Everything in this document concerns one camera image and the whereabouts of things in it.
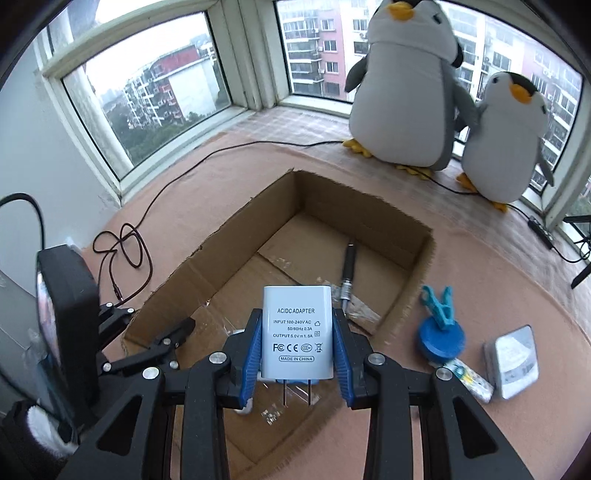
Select black inline cable hub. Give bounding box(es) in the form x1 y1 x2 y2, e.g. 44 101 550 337
527 216 554 250

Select patterned lighter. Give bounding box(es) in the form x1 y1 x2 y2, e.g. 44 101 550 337
444 358 494 404

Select light blue clothespin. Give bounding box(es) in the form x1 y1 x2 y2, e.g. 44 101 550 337
420 285 456 330

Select blue round lid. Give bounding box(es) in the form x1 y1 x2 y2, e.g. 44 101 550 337
416 316 466 364

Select large plush penguin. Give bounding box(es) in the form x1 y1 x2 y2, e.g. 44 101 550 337
344 1 479 172

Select white AC/DC power adapter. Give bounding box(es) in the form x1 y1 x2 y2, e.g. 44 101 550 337
260 285 335 404

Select small plush penguin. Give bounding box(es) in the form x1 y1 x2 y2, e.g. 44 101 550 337
457 71 554 213

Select white square plastic case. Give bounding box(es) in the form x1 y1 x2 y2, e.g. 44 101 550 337
483 324 540 400

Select black camera tripod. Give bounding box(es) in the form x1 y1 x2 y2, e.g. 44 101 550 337
563 214 591 290

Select pink felt mat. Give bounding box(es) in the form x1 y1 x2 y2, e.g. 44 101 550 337
83 133 590 479

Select black pen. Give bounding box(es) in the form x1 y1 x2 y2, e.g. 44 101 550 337
339 241 356 312

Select brown cardboard box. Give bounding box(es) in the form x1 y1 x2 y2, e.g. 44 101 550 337
125 170 435 479

